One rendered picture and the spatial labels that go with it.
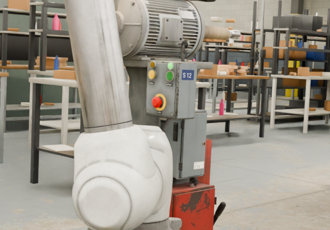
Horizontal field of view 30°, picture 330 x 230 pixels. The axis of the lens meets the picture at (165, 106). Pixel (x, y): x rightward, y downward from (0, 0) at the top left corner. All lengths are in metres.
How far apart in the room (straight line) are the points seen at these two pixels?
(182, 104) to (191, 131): 0.29
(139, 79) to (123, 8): 0.32
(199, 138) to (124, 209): 1.31
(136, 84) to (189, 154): 0.37
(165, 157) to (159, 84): 0.79
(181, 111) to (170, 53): 0.40
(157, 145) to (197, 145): 1.05
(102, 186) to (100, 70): 0.23
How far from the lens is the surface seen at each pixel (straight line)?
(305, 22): 12.14
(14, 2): 8.69
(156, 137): 1.41
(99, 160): 1.21
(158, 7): 2.39
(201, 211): 2.50
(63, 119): 6.69
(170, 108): 2.14
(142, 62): 2.38
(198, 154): 2.46
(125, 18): 2.34
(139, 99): 2.51
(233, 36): 2.86
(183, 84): 2.14
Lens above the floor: 1.14
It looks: 5 degrees down
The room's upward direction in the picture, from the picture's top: 3 degrees clockwise
